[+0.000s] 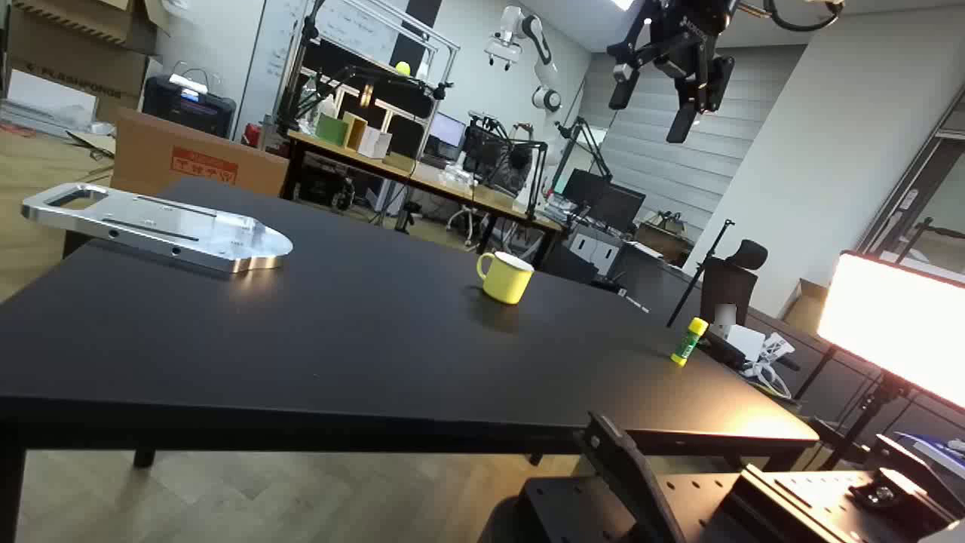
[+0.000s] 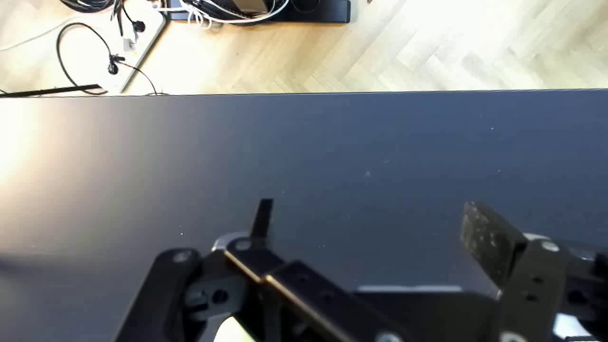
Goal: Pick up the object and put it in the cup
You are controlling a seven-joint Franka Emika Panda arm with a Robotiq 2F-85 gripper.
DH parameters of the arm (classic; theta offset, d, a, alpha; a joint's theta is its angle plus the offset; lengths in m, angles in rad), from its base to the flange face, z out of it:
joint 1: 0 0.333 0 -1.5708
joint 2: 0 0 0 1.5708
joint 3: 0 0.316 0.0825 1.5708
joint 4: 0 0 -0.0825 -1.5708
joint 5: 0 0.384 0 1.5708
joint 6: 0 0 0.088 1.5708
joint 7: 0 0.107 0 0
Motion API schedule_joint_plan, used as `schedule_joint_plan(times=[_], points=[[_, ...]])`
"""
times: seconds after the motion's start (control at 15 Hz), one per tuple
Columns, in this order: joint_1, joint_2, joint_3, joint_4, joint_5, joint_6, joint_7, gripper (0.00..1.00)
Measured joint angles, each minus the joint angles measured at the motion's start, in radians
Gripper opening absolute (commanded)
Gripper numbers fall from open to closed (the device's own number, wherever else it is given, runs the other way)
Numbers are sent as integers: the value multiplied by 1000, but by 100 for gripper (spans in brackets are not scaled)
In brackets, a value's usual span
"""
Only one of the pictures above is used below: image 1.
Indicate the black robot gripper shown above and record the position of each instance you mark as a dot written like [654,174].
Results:
[680,39]

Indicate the green yellow glue stick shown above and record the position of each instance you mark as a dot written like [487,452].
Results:
[689,343]

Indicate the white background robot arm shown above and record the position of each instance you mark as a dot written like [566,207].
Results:
[517,28]

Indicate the yellow ceramic cup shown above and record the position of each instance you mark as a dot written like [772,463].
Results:
[505,277]

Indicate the black computer monitor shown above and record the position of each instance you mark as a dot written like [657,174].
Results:
[604,200]

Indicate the black office chair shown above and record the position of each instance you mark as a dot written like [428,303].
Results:
[730,283]

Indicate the wooden workbench desk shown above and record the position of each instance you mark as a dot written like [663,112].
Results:
[497,207]

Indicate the yellow tennis ball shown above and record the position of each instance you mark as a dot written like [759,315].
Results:
[401,67]

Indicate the bright light panel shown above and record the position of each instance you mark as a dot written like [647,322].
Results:
[903,322]

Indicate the silver metal plate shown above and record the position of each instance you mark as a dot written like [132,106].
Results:
[164,227]

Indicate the black printer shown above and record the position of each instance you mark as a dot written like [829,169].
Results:
[189,106]

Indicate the cardboard box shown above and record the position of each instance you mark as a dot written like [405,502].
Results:
[152,155]

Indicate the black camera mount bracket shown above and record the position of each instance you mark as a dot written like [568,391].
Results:
[890,498]

